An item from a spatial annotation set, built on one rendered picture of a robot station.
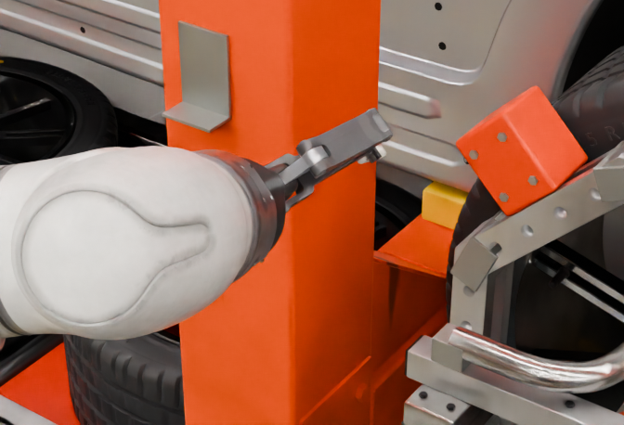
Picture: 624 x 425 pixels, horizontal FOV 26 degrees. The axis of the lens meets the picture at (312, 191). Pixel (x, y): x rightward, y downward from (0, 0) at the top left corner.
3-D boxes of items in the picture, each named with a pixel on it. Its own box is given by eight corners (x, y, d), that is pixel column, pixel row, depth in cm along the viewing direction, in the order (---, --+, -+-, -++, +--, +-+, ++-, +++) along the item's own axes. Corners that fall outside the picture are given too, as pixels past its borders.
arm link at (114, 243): (253, 129, 82) (58, 152, 85) (155, 143, 67) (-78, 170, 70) (275, 305, 82) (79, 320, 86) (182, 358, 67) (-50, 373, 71)
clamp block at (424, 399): (499, 411, 124) (502, 366, 122) (448, 467, 118) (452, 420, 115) (450, 391, 127) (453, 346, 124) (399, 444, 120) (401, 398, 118)
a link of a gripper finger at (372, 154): (235, 181, 95) (242, 173, 94) (348, 117, 101) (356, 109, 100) (266, 226, 95) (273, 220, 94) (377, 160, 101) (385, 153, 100)
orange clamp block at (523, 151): (591, 158, 131) (538, 82, 131) (555, 192, 126) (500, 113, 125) (540, 186, 136) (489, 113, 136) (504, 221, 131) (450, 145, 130)
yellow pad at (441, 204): (552, 206, 196) (555, 176, 194) (507, 250, 187) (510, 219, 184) (468, 178, 203) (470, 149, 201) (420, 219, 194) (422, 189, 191)
